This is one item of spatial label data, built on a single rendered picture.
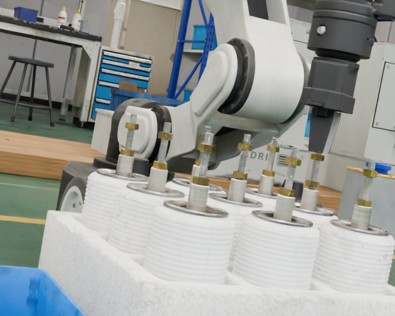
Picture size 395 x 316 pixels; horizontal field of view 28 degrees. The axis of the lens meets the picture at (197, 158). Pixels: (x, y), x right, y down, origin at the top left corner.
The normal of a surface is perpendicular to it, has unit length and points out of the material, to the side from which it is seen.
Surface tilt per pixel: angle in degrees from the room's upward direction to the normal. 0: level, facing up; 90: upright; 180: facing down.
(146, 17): 90
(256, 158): 90
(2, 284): 88
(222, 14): 90
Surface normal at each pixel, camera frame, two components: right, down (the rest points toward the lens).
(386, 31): -0.89, -0.14
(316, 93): -0.38, 0.00
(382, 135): 0.41, 0.14
